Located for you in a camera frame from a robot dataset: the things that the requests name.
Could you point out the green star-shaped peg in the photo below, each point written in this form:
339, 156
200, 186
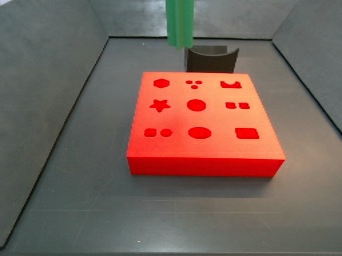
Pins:
180, 13

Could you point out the dark grey curved block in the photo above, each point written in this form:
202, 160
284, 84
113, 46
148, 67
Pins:
210, 59

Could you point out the red shape-sorting block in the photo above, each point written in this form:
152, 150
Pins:
201, 125

